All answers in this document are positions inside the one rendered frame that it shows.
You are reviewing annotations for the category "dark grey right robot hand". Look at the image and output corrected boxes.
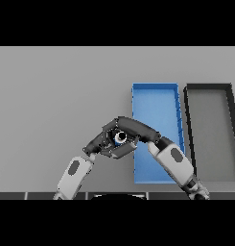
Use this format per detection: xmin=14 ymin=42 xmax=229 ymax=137
xmin=106 ymin=116 xmax=162 ymax=160

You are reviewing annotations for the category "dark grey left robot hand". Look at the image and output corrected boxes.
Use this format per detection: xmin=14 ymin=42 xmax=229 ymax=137
xmin=82 ymin=122 xmax=123 ymax=158

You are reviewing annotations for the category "blue bin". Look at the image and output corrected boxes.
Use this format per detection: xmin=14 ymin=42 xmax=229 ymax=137
xmin=131 ymin=83 xmax=186 ymax=185

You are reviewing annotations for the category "dark grey bin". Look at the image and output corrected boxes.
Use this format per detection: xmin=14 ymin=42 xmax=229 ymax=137
xmin=183 ymin=83 xmax=235 ymax=185

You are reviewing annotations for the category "blue pipe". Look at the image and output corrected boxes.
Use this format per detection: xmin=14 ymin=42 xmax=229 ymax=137
xmin=113 ymin=131 xmax=129 ymax=147

